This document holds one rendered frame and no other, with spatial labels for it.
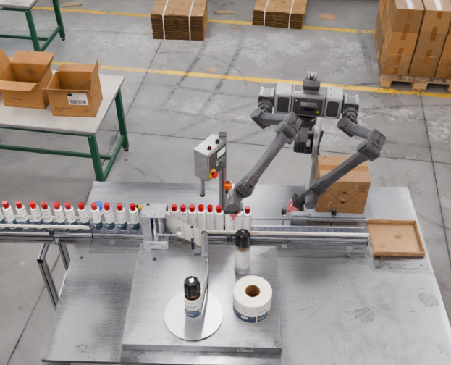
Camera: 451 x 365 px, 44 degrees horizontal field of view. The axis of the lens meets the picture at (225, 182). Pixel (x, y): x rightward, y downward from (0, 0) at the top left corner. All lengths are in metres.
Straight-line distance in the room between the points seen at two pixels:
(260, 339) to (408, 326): 0.80
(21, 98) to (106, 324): 2.25
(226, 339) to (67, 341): 0.82
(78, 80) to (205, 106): 1.67
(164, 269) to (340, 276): 1.00
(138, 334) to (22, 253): 1.92
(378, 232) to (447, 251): 1.28
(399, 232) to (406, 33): 2.97
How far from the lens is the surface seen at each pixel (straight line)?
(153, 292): 3.12
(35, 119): 4.63
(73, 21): 7.74
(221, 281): 3.14
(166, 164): 5.19
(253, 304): 2.88
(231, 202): 2.82
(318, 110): 3.41
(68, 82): 4.72
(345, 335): 3.07
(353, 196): 3.51
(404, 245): 3.54
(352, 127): 3.20
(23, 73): 4.93
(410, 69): 6.36
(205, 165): 3.02
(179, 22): 6.99
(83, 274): 3.34
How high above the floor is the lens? 3.39
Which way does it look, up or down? 43 degrees down
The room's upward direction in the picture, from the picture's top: straight up
